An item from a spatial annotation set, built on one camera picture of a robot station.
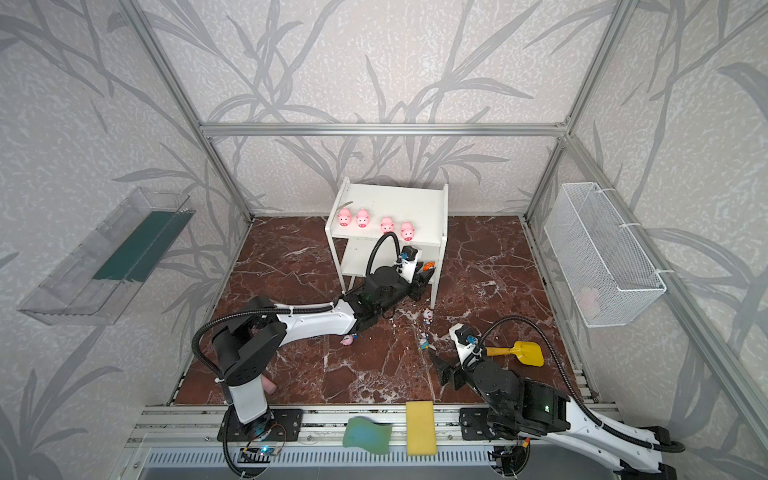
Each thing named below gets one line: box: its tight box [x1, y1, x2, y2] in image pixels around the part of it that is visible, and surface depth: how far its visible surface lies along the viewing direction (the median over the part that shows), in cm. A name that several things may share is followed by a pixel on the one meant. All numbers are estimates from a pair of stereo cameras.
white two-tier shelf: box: [325, 177, 449, 309], surface depth 77 cm
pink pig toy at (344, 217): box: [337, 207, 352, 227], surface depth 74 cm
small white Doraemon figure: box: [423, 307, 434, 325], surface depth 93 cm
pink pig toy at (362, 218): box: [356, 208, 370, 229], surface depth 74 cm
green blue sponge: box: [343, 416, 393, 455], surface depth 72 cm
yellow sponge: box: [406, 400, 437, 456], surface depth 74 cm
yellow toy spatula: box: [486, 341, 544, 367], surface depth 86 cm
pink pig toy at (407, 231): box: [401, 221, 415, 242], surface depth 71 cm
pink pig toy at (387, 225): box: [380, 216, 395, 234], surface depth 72 cm
